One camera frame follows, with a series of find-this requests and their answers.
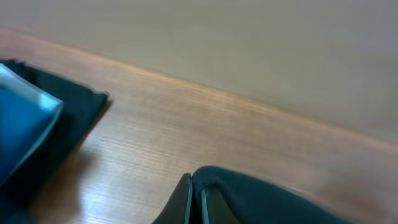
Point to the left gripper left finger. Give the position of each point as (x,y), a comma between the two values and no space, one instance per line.
(178,207)

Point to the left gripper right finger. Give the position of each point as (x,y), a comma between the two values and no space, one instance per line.
(214,208)

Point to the black t-shirt with logo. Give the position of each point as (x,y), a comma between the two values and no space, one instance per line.
(252,200)

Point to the blue polo shirt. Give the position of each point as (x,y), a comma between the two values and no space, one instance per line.
(28,114)

